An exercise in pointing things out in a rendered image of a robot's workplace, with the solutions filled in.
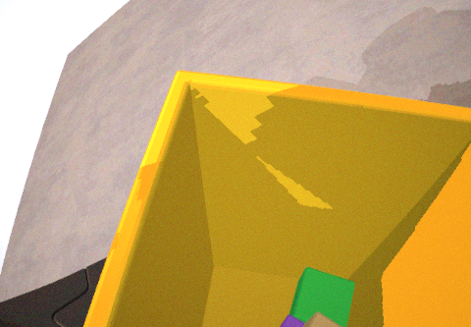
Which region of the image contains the purple block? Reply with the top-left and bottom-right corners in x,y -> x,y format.
280,314 -> 305,327

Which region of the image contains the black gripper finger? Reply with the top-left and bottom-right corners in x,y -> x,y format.
0,257 -> 107,327

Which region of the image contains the green cube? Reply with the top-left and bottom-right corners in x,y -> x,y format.
289,267 -> 356,327

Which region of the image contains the tan block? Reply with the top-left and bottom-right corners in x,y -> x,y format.
303,312 -> 341,327

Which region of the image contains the yellow square cup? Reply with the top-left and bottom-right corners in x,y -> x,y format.
82,71 -> 471,327

